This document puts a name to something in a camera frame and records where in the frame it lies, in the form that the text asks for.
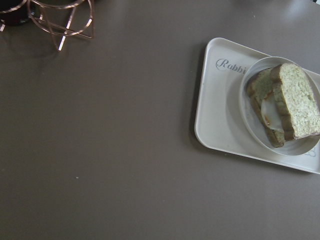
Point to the bread slice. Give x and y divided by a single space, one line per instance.
295 101
257 88

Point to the white round plate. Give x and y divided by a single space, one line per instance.
291 148

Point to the cream rabbit tray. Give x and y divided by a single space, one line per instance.
218 123

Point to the tea bottle top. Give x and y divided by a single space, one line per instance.
13 12

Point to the copper wire bottle rack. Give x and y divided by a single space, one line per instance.
62 19

